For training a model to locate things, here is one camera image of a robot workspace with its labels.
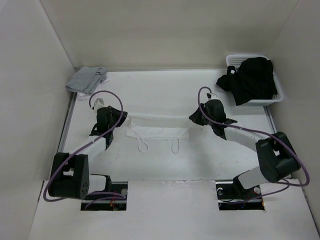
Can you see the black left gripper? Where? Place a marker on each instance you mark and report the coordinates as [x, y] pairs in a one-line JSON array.
[[115, 112]]

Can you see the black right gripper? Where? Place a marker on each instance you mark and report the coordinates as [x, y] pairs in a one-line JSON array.
[[195, 117]]

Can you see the white tank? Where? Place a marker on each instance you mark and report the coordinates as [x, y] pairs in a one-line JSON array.
[[151, 127], [86, 96]]

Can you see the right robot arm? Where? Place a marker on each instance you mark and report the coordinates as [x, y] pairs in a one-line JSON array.
[[274, 151]]

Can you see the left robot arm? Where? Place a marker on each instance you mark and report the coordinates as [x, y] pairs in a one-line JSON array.
[[70, 176]]

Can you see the folded white tank top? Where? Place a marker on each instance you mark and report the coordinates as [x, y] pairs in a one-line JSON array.
[[86, 96]]

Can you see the folded grey tank top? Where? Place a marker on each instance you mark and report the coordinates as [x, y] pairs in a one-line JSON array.
[[87, 79]]

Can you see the black tank top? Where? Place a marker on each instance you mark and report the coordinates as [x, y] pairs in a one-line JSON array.
[[253, 80]]

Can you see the white plastic basket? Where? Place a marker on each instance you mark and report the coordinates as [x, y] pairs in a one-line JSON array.
[[236, 60]]

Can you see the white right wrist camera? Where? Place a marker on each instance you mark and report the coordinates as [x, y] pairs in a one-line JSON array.
[[212, 96]]

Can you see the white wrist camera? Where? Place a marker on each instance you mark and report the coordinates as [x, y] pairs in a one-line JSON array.
[[212, 96], [98, 104]]

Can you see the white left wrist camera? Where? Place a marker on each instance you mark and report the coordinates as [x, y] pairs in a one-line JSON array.
[[98, 104]]

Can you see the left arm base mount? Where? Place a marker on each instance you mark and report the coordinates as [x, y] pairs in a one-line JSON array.
[[112, 199]]

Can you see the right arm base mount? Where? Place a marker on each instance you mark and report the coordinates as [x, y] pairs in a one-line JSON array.
[[230, 198]]

